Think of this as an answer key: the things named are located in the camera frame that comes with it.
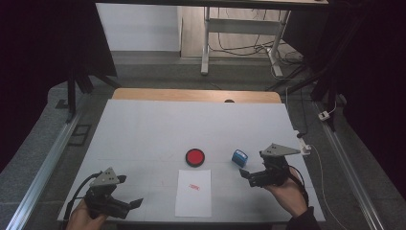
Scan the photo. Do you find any person's left hand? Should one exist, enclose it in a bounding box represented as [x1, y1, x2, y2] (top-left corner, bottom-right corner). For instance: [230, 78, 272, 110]
[65, 199, 108, 230]

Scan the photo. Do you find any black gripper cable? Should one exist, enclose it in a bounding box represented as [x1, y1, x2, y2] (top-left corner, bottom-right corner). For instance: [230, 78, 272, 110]
[61, 171, 103, 225]
[286, 164, 310, 208]

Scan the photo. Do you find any person's right hand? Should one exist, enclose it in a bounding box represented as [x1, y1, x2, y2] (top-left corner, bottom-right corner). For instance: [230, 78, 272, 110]
[263, 167, 309, 219]

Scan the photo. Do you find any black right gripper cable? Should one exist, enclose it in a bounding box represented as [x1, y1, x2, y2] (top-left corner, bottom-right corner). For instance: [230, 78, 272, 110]
[286, 164, 310, 208]

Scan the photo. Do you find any dark curtain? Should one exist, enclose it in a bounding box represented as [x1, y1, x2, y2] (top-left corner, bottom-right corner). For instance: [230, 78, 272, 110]
[0, 0, 118, 173]
[283, 0, 406, 200]

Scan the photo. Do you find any black floor frame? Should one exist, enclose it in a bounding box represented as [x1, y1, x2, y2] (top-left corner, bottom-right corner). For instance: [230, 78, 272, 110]
[67, 124, 93, 148]

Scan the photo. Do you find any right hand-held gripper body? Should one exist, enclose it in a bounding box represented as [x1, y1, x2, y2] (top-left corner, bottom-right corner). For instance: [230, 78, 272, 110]
[248, 142, 303, 189]

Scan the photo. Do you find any thin white cable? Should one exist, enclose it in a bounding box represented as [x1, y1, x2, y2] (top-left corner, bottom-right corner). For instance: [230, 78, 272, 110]
[309, 144, 350, 230]

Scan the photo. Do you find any large white table cover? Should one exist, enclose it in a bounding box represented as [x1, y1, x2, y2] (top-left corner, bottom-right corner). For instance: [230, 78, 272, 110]
[56, 99, 327, 223]

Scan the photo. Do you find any black metal stand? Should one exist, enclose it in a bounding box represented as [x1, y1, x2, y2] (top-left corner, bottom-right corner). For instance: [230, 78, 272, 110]
[65, 63, 121, 125]
[266, 47, 340, 132]

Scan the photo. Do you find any white desk with metal legs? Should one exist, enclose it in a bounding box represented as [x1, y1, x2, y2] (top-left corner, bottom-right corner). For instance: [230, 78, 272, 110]
[95, 0, 329, 79]

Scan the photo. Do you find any white paper sheet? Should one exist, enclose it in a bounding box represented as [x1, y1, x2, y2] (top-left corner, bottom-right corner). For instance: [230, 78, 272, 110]
[174, 169, 213, 219]

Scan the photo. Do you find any aluminium rail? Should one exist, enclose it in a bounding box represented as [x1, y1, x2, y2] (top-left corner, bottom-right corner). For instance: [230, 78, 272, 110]
[314, 102, 388, 230]
[5, 113, 81, 230]

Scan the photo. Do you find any round red ink pad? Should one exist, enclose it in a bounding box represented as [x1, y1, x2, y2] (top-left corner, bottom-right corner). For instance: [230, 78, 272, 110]
[185, 148, 206, 169]

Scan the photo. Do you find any white panel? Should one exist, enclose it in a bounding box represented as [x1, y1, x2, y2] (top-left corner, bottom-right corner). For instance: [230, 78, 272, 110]
[95, 3, 182, 52]

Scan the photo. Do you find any blue stamp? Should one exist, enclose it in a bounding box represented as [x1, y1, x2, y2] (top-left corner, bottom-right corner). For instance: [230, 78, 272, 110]
[231, 149, 249, 169]

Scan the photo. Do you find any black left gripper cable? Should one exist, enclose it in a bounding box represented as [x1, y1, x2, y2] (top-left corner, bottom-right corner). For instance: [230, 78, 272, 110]
[61, 171, 103, 225]

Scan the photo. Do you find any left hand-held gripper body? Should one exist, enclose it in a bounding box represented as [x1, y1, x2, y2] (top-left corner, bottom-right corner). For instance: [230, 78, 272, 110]
[82, 166, 132, 221]

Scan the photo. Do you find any wooden table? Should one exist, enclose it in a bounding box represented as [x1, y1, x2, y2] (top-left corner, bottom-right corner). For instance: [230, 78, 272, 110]
[111, 87, 282, 104]

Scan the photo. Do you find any white power strip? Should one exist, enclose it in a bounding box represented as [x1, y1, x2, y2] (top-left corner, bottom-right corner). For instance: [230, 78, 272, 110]
[293, 128, 312, 157]

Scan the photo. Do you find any tangle of black cables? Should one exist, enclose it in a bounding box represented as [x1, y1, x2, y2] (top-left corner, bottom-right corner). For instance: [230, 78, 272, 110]
[209, 8, 305, 66]

